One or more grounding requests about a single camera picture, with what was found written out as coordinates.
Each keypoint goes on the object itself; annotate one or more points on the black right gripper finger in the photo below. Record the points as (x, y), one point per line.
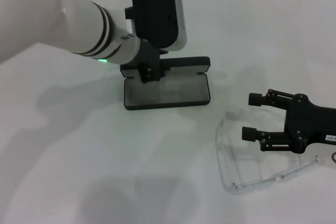
(256, 99)
(249, 133)

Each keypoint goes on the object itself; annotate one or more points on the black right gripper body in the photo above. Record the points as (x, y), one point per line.
(312, 124)

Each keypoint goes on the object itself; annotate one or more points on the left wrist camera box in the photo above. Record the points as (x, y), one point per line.
(155, 6)

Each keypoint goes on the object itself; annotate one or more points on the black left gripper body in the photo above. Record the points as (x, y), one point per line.
(149, 52)

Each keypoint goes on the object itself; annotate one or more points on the clear white glasses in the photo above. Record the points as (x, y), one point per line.
(236, 186)

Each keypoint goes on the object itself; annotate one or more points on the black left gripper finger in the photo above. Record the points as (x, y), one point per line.
(146, 73)
(156, 72)

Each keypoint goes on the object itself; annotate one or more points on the black glasses case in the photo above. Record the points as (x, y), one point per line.
(183, 62)

